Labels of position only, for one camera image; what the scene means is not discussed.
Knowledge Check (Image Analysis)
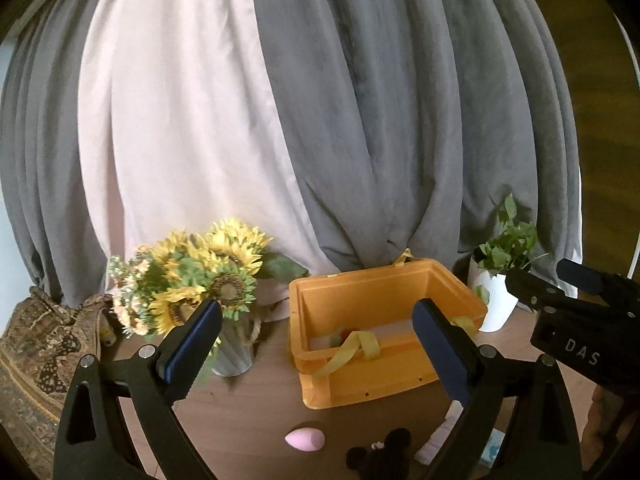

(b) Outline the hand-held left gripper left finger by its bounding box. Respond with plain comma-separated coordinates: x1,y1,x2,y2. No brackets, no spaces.
52,300,223,480

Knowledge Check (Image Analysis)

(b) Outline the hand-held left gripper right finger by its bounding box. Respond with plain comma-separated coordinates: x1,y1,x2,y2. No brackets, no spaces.
411,298,583,480

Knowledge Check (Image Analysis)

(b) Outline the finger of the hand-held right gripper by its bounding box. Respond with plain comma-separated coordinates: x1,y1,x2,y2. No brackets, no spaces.
504,267,596,316
556,258,640,311

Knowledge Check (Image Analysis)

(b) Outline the orange plastic basket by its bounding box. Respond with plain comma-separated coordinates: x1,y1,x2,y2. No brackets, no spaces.
288,249,488,408

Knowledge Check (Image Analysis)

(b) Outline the white paper sheet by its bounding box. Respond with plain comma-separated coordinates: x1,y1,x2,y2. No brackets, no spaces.
415,404,466,466

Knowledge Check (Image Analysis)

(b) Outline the pink makeup sponge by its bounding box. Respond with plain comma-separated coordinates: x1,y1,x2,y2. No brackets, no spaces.
284,425,326,451

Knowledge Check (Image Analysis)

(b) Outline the red and green soft toy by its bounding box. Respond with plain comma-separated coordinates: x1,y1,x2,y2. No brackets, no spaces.
329,328,359,349

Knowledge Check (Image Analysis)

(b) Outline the ribbed grey vase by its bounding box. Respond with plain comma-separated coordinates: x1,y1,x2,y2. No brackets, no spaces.
209,280,264,377

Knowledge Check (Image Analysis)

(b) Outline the green potted plant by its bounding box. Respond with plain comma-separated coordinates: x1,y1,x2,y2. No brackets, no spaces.
474,193,549,306

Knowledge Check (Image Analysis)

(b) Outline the artificial sunflower bouquet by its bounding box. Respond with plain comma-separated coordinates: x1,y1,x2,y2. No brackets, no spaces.
107,217,311,338

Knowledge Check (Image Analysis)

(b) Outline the light blue packet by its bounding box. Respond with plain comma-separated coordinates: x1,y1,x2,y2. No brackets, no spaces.
481,429,507,464

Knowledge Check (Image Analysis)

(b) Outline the brown patterned cloth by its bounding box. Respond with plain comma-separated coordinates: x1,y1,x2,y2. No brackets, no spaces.
0,285,121,463

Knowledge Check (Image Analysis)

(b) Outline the grey curtain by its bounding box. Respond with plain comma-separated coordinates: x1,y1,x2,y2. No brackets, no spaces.
247,0,586,293
0,0,128,308

